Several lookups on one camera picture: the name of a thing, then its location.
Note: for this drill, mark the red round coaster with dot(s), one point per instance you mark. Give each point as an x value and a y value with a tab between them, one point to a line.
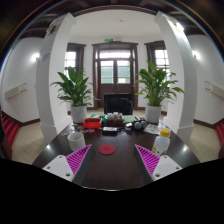
107	149

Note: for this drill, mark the right white pillar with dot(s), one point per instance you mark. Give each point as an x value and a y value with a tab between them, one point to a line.
181	113

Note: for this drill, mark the left potted green plant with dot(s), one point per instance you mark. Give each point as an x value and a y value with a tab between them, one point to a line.
74	90

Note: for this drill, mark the black office chair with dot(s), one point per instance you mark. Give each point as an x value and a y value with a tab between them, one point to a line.
118	102

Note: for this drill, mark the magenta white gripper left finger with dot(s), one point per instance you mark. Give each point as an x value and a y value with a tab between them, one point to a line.
68	166

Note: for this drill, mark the black rectangular device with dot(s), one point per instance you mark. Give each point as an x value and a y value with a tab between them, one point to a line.
110	130

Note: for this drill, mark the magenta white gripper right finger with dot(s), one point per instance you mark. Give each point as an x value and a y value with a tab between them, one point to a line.
156	166

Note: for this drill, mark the green paper pad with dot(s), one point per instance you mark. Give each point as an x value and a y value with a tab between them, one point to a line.
128	118

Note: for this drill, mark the red plastic box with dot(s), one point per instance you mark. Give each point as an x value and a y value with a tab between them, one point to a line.
92	123

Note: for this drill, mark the potted green plant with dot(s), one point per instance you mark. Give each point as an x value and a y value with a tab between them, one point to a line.
157	86
74	90

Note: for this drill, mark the dark wooden double door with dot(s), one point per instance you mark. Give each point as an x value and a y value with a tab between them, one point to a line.
115	67

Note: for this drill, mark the right potted green plant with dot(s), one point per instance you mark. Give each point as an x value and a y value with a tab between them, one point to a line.
157	86

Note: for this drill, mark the clear bottle yellow cap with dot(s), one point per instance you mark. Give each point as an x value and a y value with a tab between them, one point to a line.
162	142

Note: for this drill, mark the printed paper sheet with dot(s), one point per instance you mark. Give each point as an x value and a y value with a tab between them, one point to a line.
152	129

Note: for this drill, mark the left white pillar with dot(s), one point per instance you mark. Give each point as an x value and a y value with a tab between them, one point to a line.
52	111

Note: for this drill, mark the wooden tray with cups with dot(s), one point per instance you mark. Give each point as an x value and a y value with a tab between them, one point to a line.
115	119

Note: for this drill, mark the white pillar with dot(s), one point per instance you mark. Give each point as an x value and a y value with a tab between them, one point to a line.
181	113
52	111

